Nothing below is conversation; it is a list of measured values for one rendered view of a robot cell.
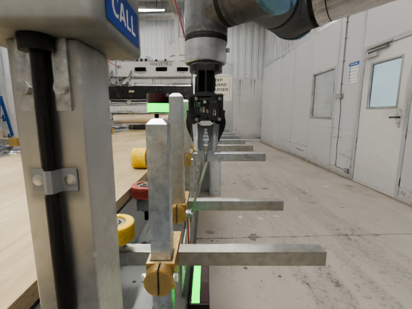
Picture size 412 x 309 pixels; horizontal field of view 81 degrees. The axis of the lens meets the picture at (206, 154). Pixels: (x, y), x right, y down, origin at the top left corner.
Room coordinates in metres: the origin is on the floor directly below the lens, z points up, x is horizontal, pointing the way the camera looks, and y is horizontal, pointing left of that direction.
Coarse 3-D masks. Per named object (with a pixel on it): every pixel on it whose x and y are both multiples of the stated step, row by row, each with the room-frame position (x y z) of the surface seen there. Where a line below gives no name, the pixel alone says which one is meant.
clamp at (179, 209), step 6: (186, 192) 0.73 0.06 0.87; (186, 198) 0.67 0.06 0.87; (174, 204) 0.63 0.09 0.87; (180, 204) 0.63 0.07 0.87; (186, 204) 0.63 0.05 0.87; (174, 210) 0.61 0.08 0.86; (180, 210) 0.61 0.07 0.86; (174, 216) 0.61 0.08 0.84; (180, 216) 0.61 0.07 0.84; (174, 222) 0.61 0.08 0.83; (180, 222) 0.61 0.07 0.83
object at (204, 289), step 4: (204, 268) 0.59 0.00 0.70; (204, 272) 0.57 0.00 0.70; (204, 276) 0.56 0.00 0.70; (204, 280) 0.54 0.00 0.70; (204, 284) 0.53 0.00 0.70; (200, 288) 0.51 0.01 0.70; (204, 288) 0.51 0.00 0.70; (200, 292) 0.50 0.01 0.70; (204, 292) 0.50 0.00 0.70; (200, 296) 0.49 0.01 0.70; (204, 296) 0.49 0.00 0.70; (200, 300) 0.48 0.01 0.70; (204, 300) 0.48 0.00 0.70
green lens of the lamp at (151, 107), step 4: (148, 104) 0.63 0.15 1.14; (152, 104) 0.62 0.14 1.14; (156, 104) 0.62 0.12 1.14; (160, 104) 0.62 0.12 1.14; (164, 104) 0.63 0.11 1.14; (168, 104) 0.64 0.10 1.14; (148, 108) 0.63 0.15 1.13; (152, 108) 0.62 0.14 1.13; (156, 108) 0.62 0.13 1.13; (160, 108) 0.62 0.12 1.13; (164, 108) 0.63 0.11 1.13; (168, 108) 0.64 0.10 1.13
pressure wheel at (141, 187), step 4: (136, 184) 0.69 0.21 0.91; (140, 184) 0.70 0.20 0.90; (144, 184) 0.68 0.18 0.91; (132, 188) 0.66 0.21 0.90; (136, 188) 0.66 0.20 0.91; (140, 188) 0.65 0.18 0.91; (144, 188) 0.65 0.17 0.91; (132, 192) 0.66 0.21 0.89; (136, 192) 0.65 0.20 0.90; (140, 192) 0.65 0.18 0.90; (144, 192) 0.65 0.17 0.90; (132, 196) 0.67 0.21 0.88; (136, 196) 0.65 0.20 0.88; (140, 196) 0.65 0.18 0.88; (144, 196) 0.65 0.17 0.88; (144, 200) 0.68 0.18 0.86; (144, 212) 0.69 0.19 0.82
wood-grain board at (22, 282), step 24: (120, 144) 1.69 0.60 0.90; (144, 144) 1.69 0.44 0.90; (0, 168) 0.93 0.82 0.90; (120, 168) 0.93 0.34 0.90; (144, 168) 0.93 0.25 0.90; (0, 192) 0.64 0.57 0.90; (24, 192) 0.64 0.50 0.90; (120, 192) 0.64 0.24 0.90; (0, 216) 0.48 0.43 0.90; (24, 216) 0.48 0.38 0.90; (0, 240) 0.38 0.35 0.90; (24, 240) 0.38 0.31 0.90; (0, 264) 0.31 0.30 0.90; (24, 264) 0.31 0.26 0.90; (0, 288) 0.27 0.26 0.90; (24, 288) 0.27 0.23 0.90
